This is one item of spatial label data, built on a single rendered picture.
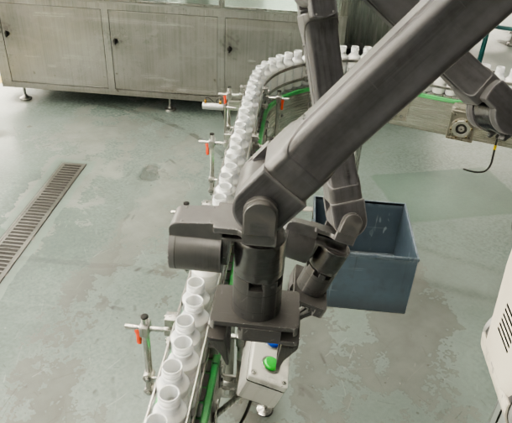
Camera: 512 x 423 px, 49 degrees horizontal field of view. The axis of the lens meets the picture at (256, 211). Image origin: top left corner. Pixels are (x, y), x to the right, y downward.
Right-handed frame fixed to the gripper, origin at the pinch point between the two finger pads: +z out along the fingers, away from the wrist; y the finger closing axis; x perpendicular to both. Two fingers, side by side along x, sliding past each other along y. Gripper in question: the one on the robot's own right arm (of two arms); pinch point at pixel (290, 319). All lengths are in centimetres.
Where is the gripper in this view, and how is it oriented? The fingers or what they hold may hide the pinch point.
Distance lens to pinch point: 111.4
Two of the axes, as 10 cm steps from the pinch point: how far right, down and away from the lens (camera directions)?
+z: -3.7, 7.6, 5.3
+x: 9.2, 3.6, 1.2
